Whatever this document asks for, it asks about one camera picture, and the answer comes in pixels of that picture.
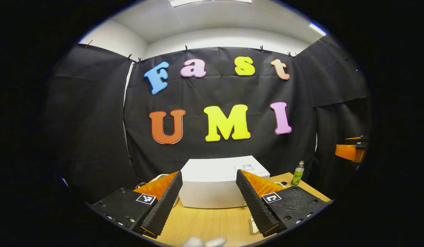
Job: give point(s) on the green drink bottle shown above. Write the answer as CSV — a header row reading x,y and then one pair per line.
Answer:
x,y
297,176

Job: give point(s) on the white microwave oven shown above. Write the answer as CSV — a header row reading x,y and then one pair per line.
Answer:
x,y
212,178

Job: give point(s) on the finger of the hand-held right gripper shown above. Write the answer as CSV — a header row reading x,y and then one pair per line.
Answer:
x,y
347,152
353,138

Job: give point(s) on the long ceiling light panel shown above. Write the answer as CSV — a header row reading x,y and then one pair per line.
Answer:
x,y
212,2

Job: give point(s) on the white divided dish of grains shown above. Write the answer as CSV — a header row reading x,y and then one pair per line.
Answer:
x,y
282,184

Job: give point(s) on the small ceiling light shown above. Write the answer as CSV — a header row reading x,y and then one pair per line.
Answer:
x,y
317,29

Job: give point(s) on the small white plastic tray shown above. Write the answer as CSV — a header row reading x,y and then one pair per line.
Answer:
x,y
254,226

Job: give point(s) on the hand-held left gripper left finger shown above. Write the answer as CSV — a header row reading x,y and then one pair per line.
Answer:
x,y
164,206

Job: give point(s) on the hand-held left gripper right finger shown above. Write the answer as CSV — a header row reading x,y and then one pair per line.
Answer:
x,y
254,206

